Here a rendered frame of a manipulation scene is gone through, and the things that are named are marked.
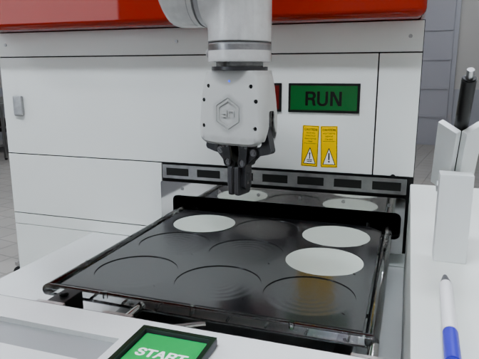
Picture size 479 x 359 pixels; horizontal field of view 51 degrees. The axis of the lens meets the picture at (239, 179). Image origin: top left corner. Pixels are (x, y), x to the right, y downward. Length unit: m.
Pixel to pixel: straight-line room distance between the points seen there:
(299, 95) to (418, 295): 0.49
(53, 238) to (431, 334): 0.90
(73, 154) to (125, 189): 0.13
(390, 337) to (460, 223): 0.22
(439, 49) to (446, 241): 8.19
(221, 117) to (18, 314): 0.37
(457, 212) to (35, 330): 0.37
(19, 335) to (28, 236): 0.79
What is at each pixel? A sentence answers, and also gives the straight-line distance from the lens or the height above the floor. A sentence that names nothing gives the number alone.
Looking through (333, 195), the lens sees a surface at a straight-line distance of 0.85.
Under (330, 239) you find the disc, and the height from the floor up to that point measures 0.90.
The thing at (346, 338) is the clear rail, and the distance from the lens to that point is 0.49.
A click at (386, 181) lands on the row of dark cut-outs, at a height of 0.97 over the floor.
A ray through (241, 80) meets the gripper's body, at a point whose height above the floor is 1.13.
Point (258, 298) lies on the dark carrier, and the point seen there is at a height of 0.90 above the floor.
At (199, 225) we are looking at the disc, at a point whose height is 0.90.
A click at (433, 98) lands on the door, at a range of 8.67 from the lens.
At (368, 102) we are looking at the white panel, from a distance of 0.84.
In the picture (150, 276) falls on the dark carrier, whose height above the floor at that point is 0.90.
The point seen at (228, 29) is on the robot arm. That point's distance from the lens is 0.64.
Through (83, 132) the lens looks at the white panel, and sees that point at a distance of 1.04.
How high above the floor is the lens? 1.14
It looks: 12 degrees down
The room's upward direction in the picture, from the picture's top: straight up
